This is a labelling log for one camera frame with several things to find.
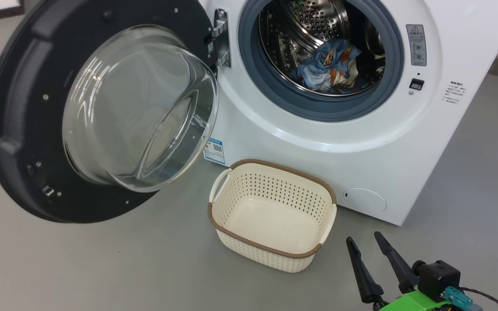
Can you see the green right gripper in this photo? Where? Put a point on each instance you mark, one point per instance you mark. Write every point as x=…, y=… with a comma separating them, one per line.
x=409, y=302

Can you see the blue cartoon print garment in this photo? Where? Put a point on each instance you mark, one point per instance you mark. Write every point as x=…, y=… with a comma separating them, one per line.
x=322, y=73

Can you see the black round glass washer door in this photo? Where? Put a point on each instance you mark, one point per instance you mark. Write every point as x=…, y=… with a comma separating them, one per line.
x=20, y=108

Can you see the white front-load washing machine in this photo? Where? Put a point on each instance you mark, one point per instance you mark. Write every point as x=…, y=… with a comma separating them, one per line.
x=404, y=164

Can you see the cream perforated laundry basket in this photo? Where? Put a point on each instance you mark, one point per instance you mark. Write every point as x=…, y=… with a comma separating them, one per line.
x=270, y=220

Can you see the black square door latch socket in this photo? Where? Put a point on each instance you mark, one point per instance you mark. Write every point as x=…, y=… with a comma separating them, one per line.
x=416, y=84

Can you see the grey rubber door gasket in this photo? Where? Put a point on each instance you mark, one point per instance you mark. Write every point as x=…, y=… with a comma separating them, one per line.
x=249, y=65

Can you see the silver metal door hinge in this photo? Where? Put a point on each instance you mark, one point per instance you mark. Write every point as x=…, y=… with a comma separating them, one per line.
x=221, y=39

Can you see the round white filter cover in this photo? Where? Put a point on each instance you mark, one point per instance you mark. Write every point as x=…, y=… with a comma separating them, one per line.
x=365, y=201

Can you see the blue white energy label sticker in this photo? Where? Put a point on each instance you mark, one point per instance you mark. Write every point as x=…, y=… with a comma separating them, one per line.
x=214, y=151

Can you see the grey warning instruction sticker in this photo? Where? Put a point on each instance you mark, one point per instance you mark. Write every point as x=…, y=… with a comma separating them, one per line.
x=416, y=45

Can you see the perforated steel washer drum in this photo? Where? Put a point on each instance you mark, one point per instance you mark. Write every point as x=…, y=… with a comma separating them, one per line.
x=318, y=21

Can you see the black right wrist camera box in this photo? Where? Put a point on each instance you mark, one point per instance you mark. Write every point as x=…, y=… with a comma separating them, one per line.
x=439, y=276

